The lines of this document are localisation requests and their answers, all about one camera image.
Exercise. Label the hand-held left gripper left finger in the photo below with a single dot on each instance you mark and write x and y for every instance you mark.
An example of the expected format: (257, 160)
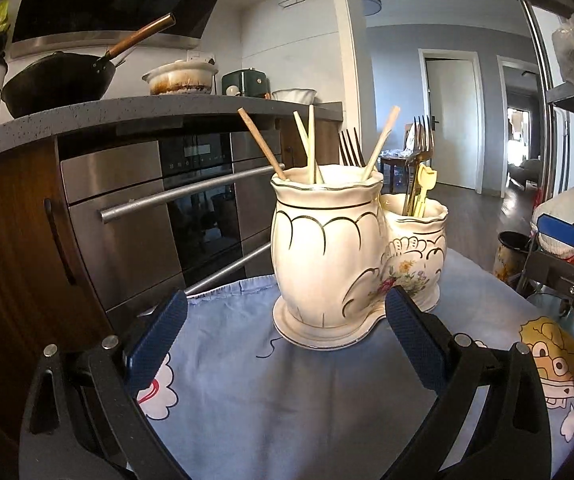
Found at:
(157, 340)

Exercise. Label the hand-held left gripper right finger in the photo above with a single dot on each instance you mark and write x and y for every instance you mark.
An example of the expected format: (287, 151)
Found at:
(412, 340)

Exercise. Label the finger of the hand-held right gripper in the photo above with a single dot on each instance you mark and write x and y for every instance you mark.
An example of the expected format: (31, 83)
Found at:
(557, 267)
(559, 230)

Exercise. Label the cream floral ceramic utensil holder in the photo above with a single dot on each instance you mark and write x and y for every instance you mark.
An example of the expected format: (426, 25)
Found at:
(317, 260)

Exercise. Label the yellow plastic tulip stick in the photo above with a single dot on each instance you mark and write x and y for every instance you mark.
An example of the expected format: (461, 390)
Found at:
(418, 200)
(428, 177)

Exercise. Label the gold fork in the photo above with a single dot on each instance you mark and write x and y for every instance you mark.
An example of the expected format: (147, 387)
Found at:
(424, 135)

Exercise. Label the bamboo chopstick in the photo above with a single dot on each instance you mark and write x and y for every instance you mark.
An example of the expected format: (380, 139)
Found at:
(302, 130)
(383, 140)
(262, 145)

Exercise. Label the white plush toy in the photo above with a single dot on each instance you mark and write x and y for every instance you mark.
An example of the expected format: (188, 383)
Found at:
(567, 205)

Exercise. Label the floral printed bin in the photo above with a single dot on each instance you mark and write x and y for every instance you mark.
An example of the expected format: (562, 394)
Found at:
(509, 260)

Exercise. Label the blue cartoon printed cloth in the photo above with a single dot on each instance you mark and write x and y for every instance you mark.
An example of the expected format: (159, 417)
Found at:
(292, 400)

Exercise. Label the stainless steel oven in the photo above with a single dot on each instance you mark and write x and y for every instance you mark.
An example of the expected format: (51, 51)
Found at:
(132, 200)

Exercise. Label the metal shelf rack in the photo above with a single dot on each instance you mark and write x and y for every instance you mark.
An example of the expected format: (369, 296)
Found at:
(542, 85)

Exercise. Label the white door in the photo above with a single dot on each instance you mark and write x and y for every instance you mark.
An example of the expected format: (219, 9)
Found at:
(454, 120)

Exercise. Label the wooden base cabinet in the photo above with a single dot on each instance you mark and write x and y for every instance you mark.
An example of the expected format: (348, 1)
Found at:
(12, 260)
(327, 135)

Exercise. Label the wooden chair with white cloth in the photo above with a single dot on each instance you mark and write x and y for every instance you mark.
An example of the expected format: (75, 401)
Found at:
(392, 162)

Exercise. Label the grey stone countertop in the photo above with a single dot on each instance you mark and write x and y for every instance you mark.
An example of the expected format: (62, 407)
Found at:
(117, 112)

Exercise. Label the white clay pot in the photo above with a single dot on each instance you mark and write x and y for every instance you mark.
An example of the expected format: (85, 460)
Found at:
(182, 77)

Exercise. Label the white bowl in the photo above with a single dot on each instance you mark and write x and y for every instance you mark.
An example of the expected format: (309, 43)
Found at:
(294, 95)

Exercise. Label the green kitchen appliance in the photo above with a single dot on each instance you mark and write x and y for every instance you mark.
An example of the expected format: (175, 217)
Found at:
(247, 82)

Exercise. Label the round ceiling lamp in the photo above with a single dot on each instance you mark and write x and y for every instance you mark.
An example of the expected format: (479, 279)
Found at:
(369, 4)

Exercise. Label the white wall socket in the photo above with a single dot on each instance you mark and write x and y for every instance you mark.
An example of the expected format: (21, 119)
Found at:
(202, 56)

